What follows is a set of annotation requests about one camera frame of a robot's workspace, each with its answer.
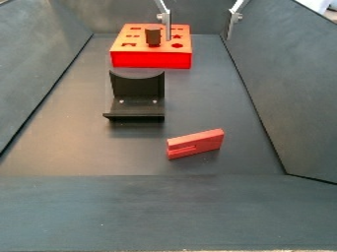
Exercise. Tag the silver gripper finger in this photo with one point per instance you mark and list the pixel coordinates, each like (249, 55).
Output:
(163, 16)
(234, 17)

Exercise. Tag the red double-square block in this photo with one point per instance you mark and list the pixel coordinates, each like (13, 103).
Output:
(195, 143)

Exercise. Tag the red shape-sorting board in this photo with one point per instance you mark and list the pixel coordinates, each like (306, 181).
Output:
(130, 51)

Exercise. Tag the dark brown rounded peg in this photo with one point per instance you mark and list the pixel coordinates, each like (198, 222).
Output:
(152, 36)

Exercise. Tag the black curved holder stand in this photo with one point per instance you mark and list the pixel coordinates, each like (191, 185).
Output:
(138, 97)

